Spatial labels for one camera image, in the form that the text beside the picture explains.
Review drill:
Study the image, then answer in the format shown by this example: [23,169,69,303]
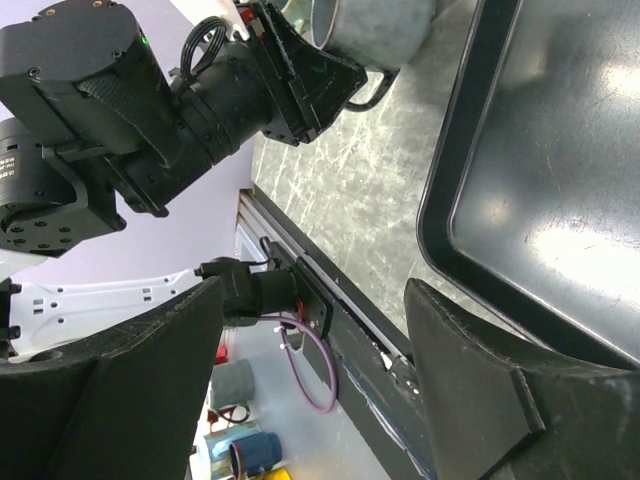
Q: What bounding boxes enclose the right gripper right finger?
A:
[404,279,639,479]

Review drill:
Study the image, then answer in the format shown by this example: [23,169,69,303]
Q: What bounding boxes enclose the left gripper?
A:
[234,2,367,146]

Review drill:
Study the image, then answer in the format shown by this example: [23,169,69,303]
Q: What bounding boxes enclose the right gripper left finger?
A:
[1,278,223,479]

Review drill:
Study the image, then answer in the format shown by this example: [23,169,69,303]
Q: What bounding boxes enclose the grey mug white rim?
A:
[279,0,437,112]

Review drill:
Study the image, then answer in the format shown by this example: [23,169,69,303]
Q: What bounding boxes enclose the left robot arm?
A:
[1,1,367,281]

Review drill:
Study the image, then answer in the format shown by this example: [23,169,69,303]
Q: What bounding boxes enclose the grey mug off table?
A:
[208,359,255,424]

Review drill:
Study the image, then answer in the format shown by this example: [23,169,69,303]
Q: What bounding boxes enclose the dark blue mug off table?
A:
[229,432,283,479]

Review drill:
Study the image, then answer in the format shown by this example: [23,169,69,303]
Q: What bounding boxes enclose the yellow object off table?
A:
[248,468,291,480]

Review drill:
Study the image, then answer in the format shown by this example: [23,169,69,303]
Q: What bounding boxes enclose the black tray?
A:
[417,1,639,369]

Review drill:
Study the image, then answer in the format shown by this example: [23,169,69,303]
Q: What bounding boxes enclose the aluminium rail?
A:
[235,189,312,270]

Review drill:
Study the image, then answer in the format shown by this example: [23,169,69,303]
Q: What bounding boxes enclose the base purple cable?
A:
[259,314,341,415]

